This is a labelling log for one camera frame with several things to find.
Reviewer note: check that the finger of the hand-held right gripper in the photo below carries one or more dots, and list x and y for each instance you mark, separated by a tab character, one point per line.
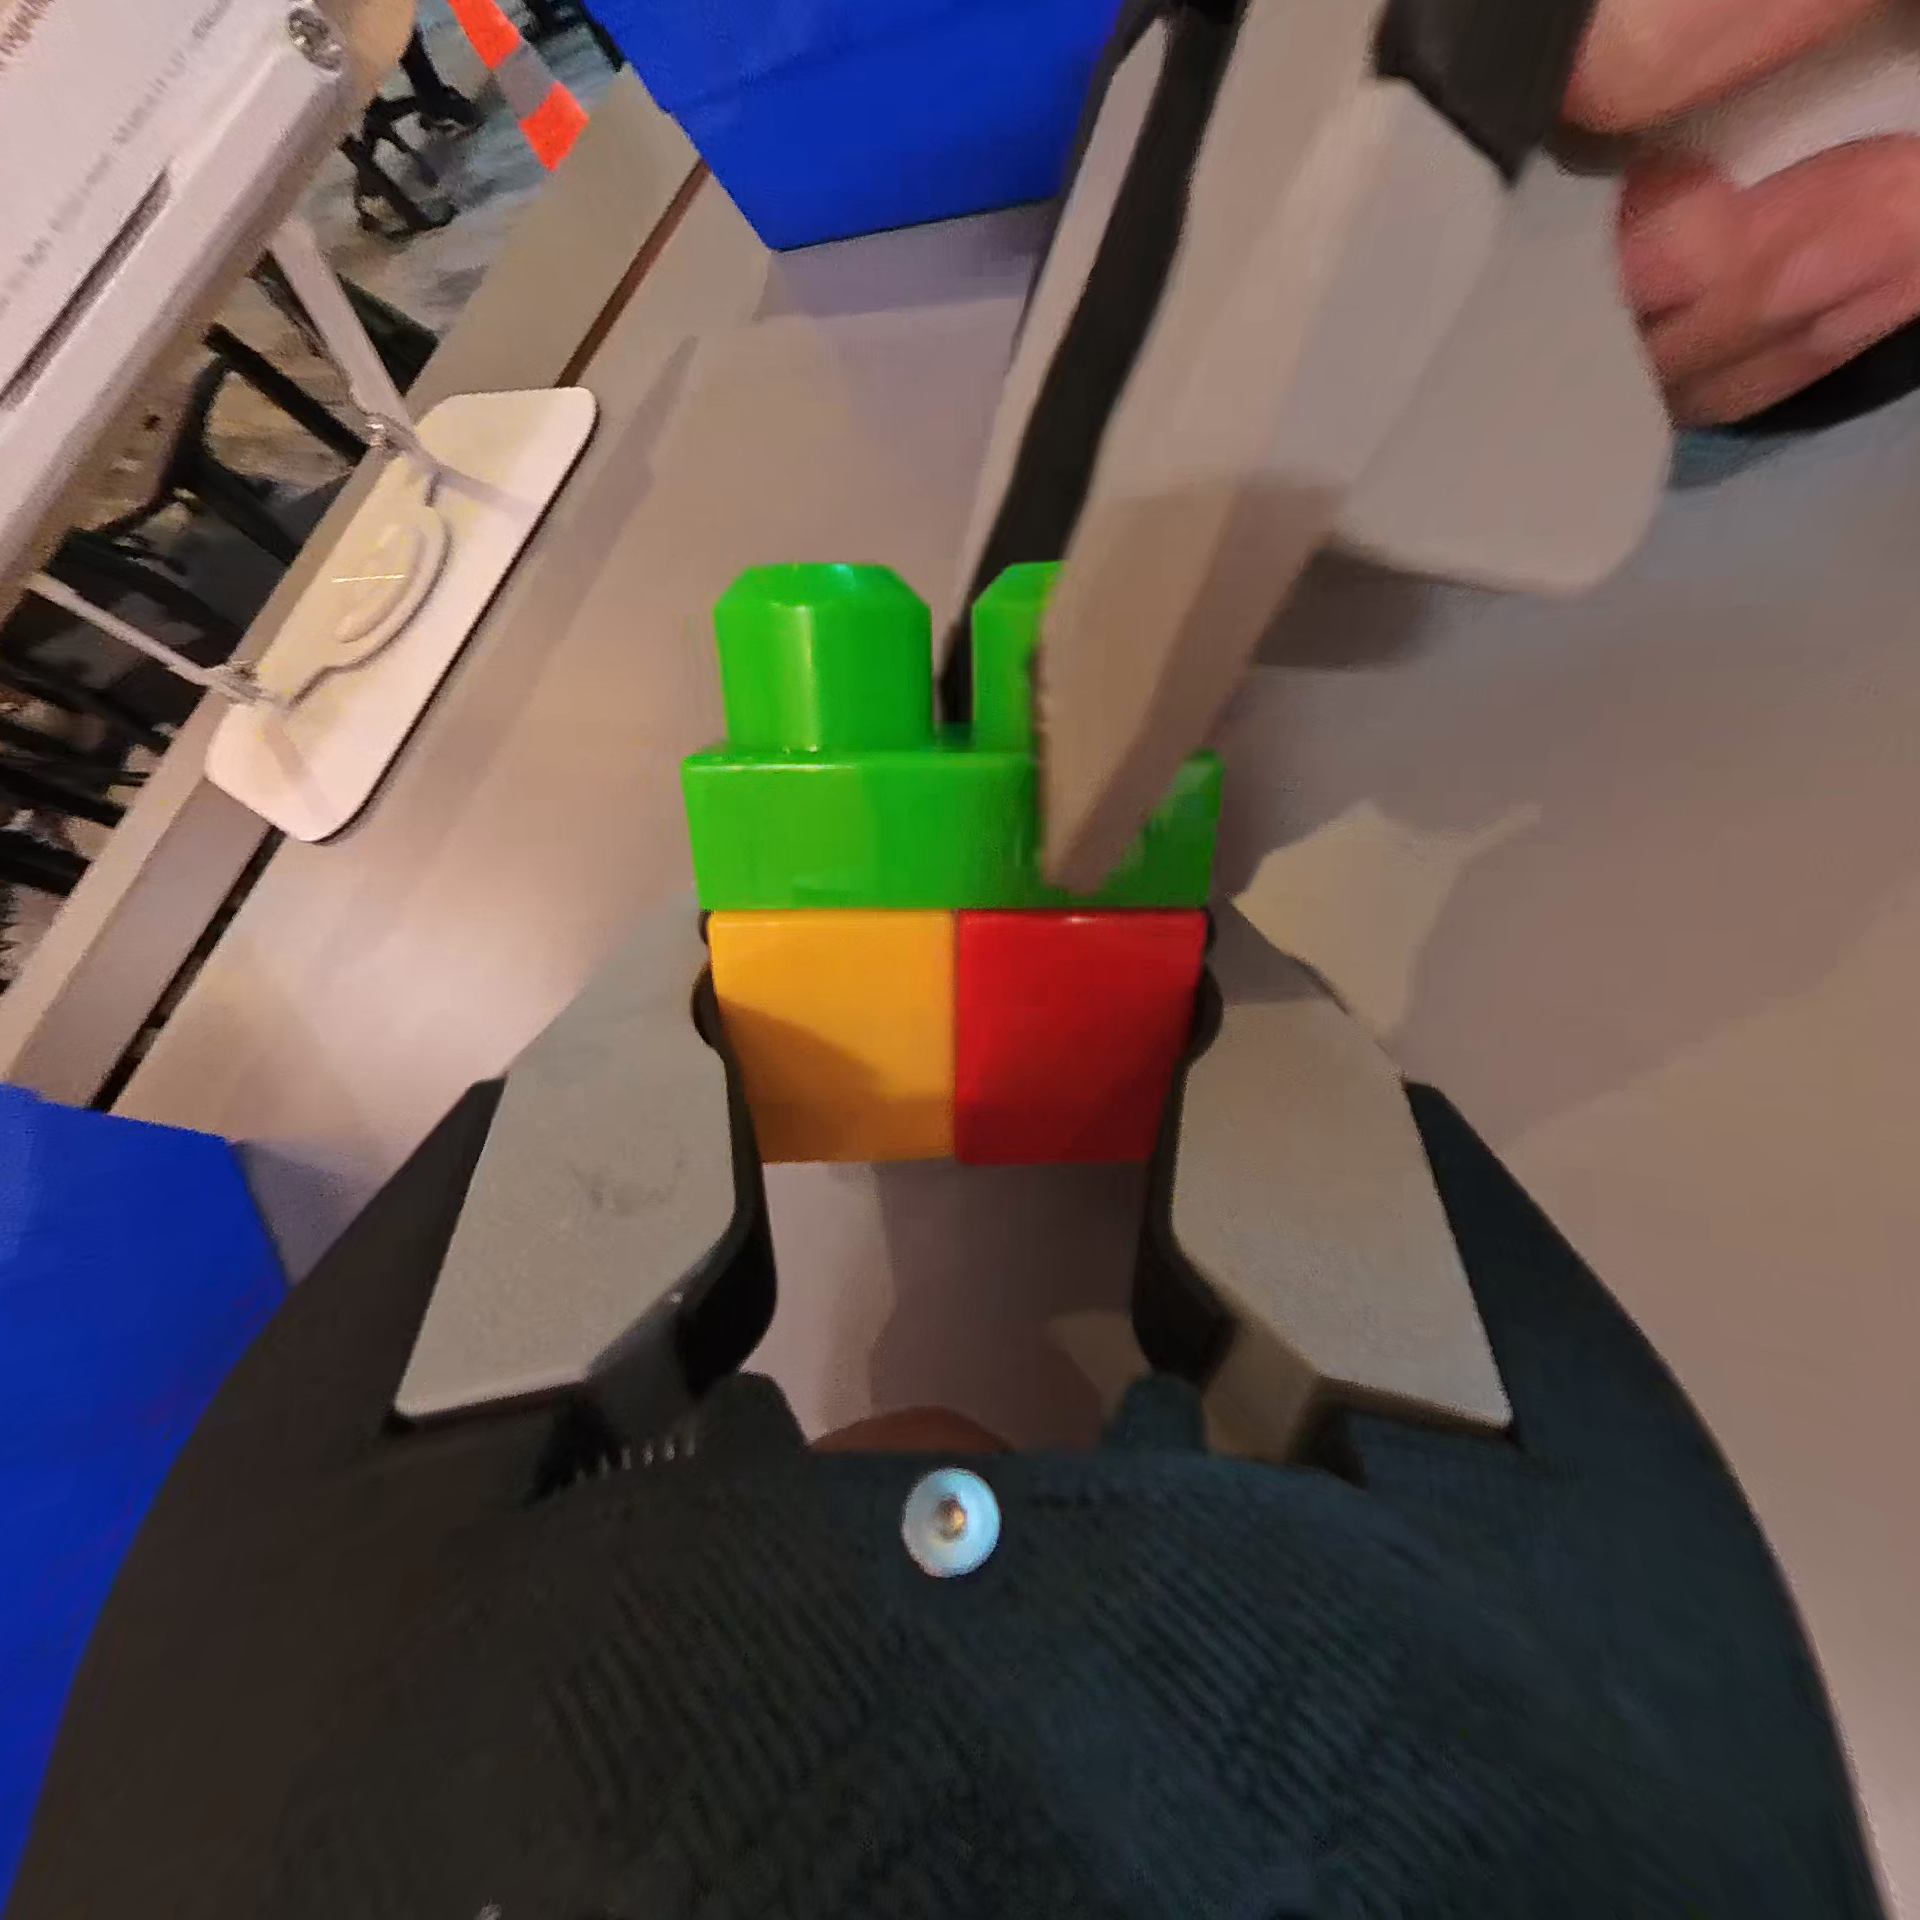
1073	195
1201	524

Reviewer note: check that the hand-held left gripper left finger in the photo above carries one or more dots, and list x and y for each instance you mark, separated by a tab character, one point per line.
585	1200

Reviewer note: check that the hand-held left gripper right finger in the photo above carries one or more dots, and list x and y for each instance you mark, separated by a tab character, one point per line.
1336	1230

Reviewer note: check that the blue plastic bin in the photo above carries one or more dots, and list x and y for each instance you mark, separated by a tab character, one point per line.
119	1424
856	105

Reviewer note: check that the yellow single-stud block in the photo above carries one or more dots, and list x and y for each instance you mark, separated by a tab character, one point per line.
833	1036

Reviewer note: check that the red single-stud block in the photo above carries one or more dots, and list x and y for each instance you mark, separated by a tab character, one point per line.
1073	1036

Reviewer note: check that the green two-stud block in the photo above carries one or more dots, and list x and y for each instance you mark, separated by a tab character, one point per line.
839	825

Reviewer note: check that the person's right hand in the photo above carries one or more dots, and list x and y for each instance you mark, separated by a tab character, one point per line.
1770	254

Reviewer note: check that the orange traffic cone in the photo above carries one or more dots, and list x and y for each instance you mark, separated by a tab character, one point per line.
517	76

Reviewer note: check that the white document stand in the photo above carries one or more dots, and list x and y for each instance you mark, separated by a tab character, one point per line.
406	599

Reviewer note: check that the printed instruction sheet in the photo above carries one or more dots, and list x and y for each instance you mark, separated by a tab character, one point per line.
89	148

